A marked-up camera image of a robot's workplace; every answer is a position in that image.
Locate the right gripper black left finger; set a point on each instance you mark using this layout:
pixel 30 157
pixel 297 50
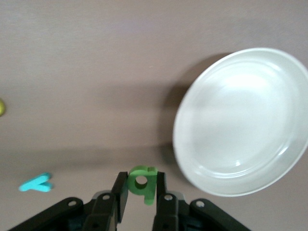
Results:
pixel 120 192

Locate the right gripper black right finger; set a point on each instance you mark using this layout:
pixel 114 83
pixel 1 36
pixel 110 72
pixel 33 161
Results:
pixel 161 190

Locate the green foam letter b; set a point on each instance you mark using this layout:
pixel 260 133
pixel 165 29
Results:
pixel 149 190

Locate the cyan foam letter y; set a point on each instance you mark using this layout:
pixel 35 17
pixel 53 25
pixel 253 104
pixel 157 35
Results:
pixel 36 184

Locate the yellow foam letter a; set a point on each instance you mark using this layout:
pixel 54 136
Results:
pixel 2 107

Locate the beige brown plate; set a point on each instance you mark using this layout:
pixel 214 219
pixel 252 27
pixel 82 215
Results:
pixel 240 120

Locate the brown table cover sheet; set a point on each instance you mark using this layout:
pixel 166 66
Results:
pixel 96 60

